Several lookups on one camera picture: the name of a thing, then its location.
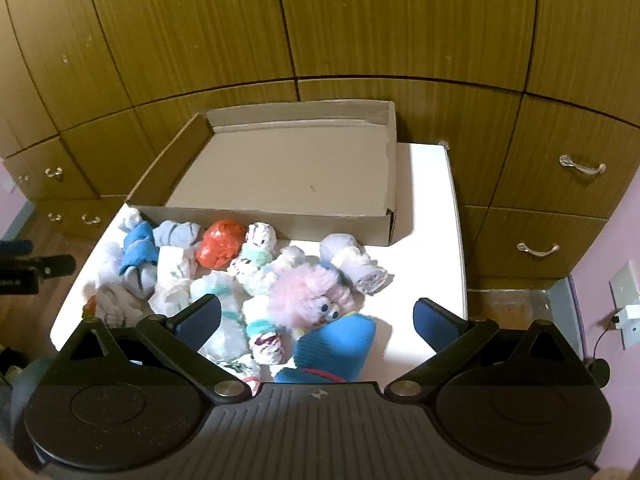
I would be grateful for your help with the pale grey knotted sock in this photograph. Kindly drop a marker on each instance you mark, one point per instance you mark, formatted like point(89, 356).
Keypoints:
point(115, 305)

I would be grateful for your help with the blue sock with pink band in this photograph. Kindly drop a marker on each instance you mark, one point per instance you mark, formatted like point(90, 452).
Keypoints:
point(335, 350)

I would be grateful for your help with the clear plastic bundle teal yarn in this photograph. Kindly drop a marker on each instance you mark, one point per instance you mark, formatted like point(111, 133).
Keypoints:
point(231, 310)

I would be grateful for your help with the white wall socket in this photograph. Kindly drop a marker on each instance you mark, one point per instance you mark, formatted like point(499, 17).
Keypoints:
point(625, 280)

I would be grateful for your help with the orange plastic bag bundle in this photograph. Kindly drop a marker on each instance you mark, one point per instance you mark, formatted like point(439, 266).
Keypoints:
point(220, 245)

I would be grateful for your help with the cardboard box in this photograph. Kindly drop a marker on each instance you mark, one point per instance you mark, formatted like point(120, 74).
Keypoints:
point(280, 175)

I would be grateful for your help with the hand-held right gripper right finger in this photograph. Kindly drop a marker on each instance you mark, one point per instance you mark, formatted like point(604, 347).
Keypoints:
point(436, 327)

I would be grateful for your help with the white sock with blue marks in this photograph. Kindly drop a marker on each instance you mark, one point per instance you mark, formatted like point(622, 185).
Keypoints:
point(132, 220)

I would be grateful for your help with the pale pink fluffy plush toy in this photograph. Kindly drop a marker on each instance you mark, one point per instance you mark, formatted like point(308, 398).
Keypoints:
point(300, 295)

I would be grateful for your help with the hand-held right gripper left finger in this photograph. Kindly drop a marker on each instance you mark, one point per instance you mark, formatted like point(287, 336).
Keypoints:
point(202, 317)

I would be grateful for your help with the lilac cloth roll cream band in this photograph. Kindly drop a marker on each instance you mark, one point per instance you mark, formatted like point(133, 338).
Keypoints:
point(365, 272)

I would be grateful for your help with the wooden wardrobe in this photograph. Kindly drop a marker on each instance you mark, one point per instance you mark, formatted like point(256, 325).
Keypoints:
point(350, 20)

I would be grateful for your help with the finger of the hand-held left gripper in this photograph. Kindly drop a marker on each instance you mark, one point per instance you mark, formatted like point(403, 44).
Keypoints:
point(50, 266)
point(15, 248)

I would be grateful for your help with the white charger plug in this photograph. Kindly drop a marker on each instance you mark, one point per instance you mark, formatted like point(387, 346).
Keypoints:
point(631, 320)

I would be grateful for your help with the blue and grey sock bundle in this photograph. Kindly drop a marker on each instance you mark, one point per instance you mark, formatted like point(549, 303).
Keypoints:
point(137, 252)

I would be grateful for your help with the patterned white sock teal band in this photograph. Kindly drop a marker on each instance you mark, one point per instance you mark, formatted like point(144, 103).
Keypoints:
point(267, 345)

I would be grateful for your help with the light blue fluffy item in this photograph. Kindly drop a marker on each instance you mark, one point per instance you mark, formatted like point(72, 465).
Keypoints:
point(172, 232)

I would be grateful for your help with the white sock faint green print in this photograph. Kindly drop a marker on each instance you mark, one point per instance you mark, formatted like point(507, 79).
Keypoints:
point(172, 275)

